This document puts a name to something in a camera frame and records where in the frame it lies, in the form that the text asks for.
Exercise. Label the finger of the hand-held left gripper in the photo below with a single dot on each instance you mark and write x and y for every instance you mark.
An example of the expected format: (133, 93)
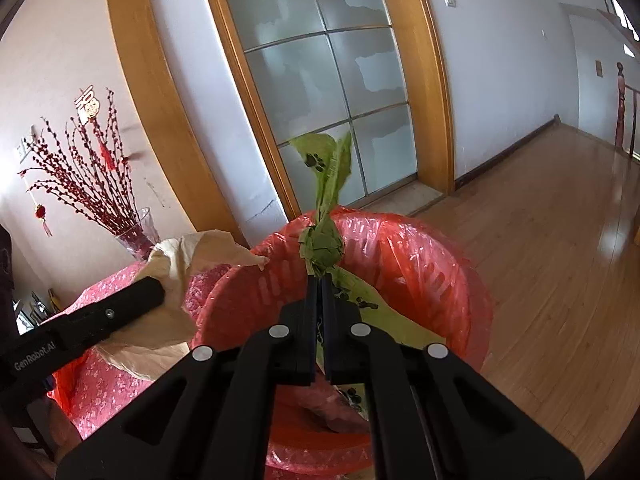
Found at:
(120, 310)

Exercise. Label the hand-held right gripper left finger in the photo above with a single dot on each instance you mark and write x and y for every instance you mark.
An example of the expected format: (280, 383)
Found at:
(297, 332)

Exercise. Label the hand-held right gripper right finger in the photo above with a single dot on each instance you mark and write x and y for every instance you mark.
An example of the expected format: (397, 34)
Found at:
(345, 340)

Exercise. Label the beige plastic bag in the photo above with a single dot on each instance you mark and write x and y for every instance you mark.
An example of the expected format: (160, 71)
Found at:
(170, 322)

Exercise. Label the light green paw-print bag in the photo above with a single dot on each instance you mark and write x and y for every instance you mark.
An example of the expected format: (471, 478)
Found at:
(325, 245)

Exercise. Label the wastebasket with red liner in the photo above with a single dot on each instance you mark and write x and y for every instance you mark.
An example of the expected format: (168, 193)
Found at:
(425, 270)

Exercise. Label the glass vase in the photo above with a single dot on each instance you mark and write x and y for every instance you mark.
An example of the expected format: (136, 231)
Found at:
(140, 235)

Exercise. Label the small red lantern ornament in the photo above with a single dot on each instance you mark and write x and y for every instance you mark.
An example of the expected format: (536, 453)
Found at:
(41, 212)

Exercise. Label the red berry branches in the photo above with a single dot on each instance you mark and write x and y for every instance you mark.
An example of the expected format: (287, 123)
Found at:
(95, 185)

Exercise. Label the red hanging tassel ornament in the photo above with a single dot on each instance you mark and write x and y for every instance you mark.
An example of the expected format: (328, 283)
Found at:
(90, 107)

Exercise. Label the frosted glass sliding door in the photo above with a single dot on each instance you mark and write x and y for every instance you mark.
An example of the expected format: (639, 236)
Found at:
(320, 85)

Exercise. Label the wooden stair railing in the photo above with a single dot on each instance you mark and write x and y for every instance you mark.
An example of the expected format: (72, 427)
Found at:
(621, 105)

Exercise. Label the white light switch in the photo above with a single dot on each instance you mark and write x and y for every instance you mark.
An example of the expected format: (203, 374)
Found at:
(25, 149)

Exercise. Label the wooden wall pillar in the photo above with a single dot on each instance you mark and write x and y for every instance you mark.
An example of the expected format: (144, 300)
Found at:
(150, 85)

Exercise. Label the wooden door frame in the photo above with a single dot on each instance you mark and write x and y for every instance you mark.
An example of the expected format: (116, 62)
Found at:
(425, 85)

